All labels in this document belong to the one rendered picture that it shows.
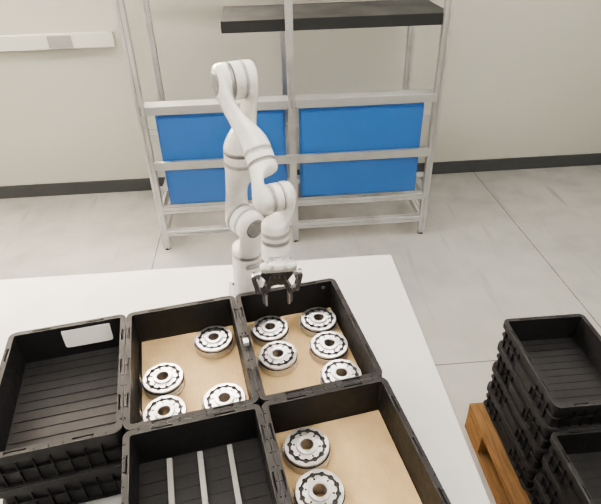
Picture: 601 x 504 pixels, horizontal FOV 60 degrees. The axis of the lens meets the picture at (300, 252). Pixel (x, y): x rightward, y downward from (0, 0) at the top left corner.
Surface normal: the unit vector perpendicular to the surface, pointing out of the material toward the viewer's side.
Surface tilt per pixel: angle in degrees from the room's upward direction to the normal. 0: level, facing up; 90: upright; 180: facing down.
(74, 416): 0
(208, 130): 90
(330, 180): 90
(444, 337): 0
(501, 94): 90
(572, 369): 0
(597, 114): 90
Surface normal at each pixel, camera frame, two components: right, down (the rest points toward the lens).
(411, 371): -0.02, -0.83
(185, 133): 0.08, 0.56
